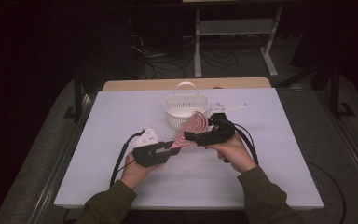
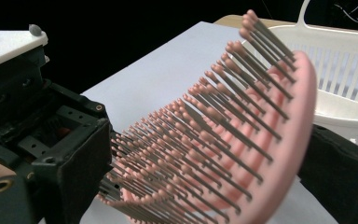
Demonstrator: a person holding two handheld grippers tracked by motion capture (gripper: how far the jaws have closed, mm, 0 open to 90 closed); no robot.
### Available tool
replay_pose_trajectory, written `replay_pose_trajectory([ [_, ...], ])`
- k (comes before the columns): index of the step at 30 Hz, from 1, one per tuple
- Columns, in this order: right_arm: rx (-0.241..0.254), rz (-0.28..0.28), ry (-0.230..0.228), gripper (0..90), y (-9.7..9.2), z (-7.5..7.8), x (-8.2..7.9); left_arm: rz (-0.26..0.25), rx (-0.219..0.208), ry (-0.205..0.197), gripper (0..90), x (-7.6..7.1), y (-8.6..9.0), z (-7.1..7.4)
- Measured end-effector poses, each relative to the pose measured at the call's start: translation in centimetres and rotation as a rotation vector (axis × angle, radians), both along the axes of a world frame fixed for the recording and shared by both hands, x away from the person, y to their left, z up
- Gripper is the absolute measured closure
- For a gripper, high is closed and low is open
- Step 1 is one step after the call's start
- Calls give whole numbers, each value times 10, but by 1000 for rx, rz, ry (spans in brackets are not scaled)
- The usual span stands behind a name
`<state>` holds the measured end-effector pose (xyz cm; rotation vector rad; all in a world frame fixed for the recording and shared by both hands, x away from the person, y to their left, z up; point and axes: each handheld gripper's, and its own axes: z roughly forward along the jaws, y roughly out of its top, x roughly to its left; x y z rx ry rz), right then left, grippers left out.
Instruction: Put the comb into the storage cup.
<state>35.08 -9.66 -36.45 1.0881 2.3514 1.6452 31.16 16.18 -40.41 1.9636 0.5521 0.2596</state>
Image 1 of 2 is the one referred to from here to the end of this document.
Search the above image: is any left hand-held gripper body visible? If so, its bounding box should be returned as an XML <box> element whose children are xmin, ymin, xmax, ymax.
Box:
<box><xmin>131</xmin><ymin>126</ymin><xmax>171</xmax><ymax>169</ymax></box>

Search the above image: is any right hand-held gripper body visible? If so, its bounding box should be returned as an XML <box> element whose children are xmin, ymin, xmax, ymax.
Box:
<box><xmin>195</xmin><ymin>102</ymin><xmax>248</xmax><ymax>147</ymax></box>

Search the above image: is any red white patterned cloth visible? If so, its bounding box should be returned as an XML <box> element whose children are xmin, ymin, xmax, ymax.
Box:
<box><xmin>169</xmin><ymin>111</ymin><xmax>209</xmax><ymax>150</ymax></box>

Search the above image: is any white plastic basket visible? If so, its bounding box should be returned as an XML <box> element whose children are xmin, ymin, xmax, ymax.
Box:
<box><xmin>163</xmin><ymin>81</ymin><xmax>210</xmax><ymax>131</ymax></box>

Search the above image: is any person's left hand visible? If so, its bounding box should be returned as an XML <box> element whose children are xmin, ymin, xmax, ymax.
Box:
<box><xmin>119</xmin><ymin>151</ymin><xmax>166</xmax><ymax>190</ymax></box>

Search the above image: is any person's right hand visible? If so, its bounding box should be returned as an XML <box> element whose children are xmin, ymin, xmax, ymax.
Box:
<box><xmin>205</xmin><ymin>133</ymin><xmax>259</xmax><ymax>174</ymax></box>

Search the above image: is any black metal stand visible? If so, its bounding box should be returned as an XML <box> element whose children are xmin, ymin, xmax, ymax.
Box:
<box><xmin>328</xmin><ymin>61</ymin><xmax>356</xmax><ymax>120</ymax></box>
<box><xmin>62</xmin><ymin>70</ymin><xmax>86</xmax><ymax>121</ymax></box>

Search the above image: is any white metal stand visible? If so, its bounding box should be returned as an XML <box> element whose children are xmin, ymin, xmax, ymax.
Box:
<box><xmin>193</xmin><ymin>6</ymin><xmax>284</xmax><ymax>78</ymax></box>

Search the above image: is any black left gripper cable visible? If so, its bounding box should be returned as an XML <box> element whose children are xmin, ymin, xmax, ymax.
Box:
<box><xmin>109</xmin><ymin>129</ymin><xmax>145</xmax><ymax>189</ymax></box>

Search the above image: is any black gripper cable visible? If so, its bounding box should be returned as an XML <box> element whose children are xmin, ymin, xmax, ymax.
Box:
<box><xmin>109</xmin><ymin>129</ymin><xmax>145</xmax><ymax>189</ymax></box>
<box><xmin>232</xmin><ymin>122</ymin><xmax>260</xmax><ymax>166</ymax></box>

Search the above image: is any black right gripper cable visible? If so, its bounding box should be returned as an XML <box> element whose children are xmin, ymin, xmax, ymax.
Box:
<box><xmin>232</xmin><ymin>122</ymin><xmax>260</xmax><ymax>166</ymax></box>

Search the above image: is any bundle of floor cables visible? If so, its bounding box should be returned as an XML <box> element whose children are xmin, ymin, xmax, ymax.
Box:
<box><xmin>130</xmin><ymin>33</ymin><xmax>241</xmax><ymax>80</ymax></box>

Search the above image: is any black floor cable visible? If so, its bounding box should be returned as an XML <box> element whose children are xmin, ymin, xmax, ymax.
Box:
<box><xmin>305</xmin><ymin>160</ymin><xmax>348</xmax><ymax>224</ymax></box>

